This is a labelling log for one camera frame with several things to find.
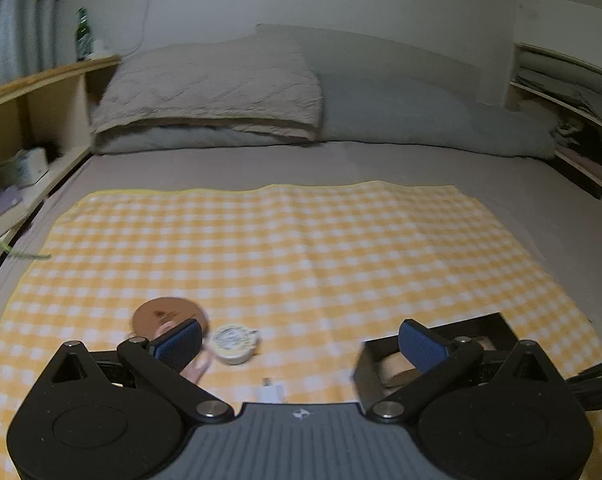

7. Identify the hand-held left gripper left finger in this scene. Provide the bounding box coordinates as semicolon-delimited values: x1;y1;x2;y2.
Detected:
42;317;235;422

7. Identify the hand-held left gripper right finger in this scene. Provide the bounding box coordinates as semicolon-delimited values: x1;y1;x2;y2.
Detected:
366;318;568;424

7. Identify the brown round disc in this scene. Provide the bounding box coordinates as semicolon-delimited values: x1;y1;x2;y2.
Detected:
132;297;210;342

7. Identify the pink soft object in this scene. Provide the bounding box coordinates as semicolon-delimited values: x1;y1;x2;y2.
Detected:
183;348;217;387

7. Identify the black box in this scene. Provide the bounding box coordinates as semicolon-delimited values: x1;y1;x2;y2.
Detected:
352;312;520;405

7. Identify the white round tape measure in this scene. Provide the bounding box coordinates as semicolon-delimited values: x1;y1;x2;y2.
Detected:
211;324;262;366

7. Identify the beige block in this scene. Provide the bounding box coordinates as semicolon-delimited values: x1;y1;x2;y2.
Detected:
380;352;420;389

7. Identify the small white plug adapter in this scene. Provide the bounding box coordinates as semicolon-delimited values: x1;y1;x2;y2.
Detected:
259;377;287;405

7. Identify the yellow checked cloth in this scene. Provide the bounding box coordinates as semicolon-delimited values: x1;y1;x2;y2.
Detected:
0;182;602;480

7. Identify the grey bed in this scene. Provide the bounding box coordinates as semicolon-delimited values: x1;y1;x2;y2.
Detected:
0;140;602;341

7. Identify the grey flat pillow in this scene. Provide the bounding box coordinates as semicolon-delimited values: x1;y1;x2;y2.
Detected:
93;126;316;156

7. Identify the purple booklet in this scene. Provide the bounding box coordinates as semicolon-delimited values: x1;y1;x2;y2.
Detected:
0;186;24;227

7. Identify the white tissue box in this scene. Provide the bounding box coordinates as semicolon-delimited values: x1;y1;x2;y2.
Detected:
9;147;50;187

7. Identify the beige quilted pillow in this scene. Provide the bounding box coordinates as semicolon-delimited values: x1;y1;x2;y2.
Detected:
90;37;325;142

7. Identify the wooden bedside shelf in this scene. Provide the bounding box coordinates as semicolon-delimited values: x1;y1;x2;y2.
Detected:
0;54;122;281

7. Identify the white shelf with bedding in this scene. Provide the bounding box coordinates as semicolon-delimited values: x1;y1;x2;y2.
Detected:
503;40;602;207

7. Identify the green glass bottle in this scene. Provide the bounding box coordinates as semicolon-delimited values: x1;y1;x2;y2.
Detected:
75;8;92;63

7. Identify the grey curtain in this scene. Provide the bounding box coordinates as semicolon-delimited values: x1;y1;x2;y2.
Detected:
0;0;64;93

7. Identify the white wall cable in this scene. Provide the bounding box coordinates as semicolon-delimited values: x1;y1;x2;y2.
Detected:
125;0;163;58

